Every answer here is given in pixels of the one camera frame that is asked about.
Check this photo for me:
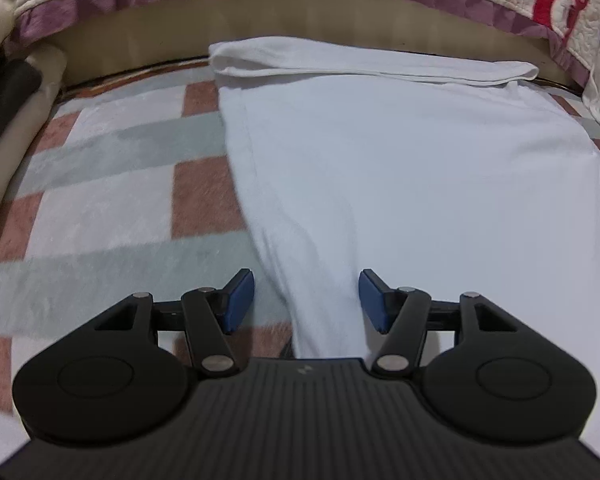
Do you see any white t-shirt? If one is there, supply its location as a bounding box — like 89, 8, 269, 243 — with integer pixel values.
209, 37, 600, 454

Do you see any checkered plush bed blanket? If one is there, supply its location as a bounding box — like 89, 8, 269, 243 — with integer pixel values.
0, 58, 600, 466

